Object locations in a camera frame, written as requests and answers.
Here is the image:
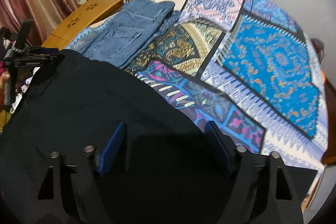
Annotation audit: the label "black pants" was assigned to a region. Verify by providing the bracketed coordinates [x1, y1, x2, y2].
[0, 49, 318, 224]

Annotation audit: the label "wooden lap desk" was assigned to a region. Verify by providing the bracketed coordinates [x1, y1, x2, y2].
[42, 0, 124, 50]

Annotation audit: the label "folded blue jeans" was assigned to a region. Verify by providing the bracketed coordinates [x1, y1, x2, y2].
[74, 0, 181, 69]

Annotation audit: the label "patchwork patterned bedspread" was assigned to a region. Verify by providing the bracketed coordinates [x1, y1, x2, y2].
[68, 0, 328, 201]

